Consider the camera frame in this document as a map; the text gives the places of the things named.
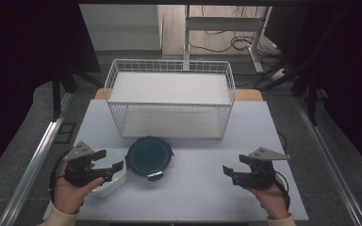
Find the black floor plate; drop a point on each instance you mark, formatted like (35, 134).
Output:
(65, 133)

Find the white rectangular plastic container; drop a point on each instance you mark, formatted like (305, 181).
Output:
(116, 182)

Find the aluminium rail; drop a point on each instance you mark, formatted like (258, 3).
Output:
(34, 163)
(330, 160)

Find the person's left hand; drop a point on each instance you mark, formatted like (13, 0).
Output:
(70, 194)

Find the white metal desk frame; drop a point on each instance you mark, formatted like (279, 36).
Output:
(223, 23)

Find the black curtain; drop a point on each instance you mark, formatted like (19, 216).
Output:
(352, 78)
(19, 78)

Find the person's right hand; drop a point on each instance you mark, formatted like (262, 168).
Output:
(271, 197)

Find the white cabinet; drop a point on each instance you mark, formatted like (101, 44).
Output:
(119, 26)

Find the wooden table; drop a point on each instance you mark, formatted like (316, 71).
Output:
(248, 95)

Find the round container with dark lid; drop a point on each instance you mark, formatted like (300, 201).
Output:
(149, 155)

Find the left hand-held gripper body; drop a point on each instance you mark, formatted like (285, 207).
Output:
(78, 166)

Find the black stand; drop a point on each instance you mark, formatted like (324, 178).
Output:
(311, 100)
(56, 100)

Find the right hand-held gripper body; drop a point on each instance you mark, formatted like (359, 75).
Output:
(257, 172)

